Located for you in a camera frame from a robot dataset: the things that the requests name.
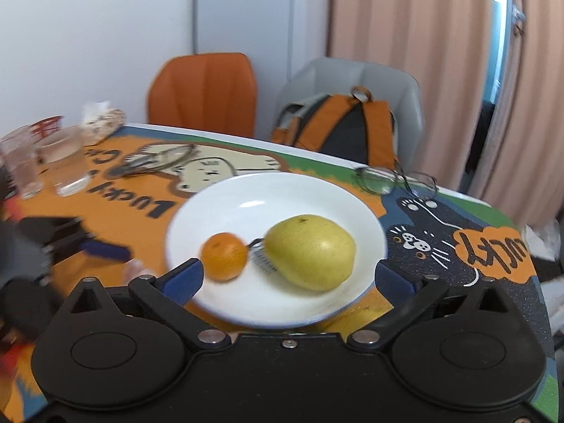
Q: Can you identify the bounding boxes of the clear glass cup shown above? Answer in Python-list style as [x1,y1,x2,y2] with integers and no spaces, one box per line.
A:
[0,125,45,200]
[37,125,91,197]

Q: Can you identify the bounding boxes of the white plastic bag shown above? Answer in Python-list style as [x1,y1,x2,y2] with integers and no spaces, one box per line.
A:
[522,218,564,283]

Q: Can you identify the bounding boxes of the thin-framed eyeglasses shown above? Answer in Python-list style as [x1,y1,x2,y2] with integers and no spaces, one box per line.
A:
[355,165,439,199]
[115,142,199,176]

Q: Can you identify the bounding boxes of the yellow pear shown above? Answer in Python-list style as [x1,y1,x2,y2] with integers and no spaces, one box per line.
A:
[249,214,357,292]

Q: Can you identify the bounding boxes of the clear plastic snack bag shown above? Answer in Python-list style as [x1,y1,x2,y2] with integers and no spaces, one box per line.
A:
[80,100,127,147]

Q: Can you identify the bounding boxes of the pink curtain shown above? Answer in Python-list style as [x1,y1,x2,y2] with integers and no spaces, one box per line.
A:
[480,0,564,230]
[328,0,494,191]

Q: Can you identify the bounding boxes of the small pink pomelo segment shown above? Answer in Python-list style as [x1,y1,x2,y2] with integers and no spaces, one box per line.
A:
[124,259,148,283]

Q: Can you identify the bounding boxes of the orange chair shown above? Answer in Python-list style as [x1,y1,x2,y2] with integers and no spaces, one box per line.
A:
[147,52,257,138]

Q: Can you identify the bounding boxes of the white round plate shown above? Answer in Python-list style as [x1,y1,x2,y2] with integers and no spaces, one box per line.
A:
[165,172,388,329]

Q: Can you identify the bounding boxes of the orange tangerine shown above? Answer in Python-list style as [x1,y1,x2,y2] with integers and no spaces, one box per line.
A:
[200,232,250,282]

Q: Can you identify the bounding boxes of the metal curtain clip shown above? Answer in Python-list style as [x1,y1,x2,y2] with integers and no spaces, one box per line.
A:
[511,0,527,36]

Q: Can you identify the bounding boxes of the orange grey backpack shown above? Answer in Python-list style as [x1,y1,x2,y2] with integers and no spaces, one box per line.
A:
[270,86,399,169]

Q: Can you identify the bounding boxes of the red white container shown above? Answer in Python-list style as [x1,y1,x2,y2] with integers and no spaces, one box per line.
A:
[29,115,65,137]

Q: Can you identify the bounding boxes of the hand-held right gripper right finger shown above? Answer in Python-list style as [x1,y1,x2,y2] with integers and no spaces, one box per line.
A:
[347,260,508,350]

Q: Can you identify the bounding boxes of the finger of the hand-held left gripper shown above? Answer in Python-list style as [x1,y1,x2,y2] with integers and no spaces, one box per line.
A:
[17,215,134,267]

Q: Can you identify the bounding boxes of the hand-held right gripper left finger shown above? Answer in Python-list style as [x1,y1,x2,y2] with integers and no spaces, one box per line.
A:
[66,258,232,352]

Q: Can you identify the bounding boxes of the grey chair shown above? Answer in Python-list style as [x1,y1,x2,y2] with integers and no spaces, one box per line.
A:
[273,56,426,172]

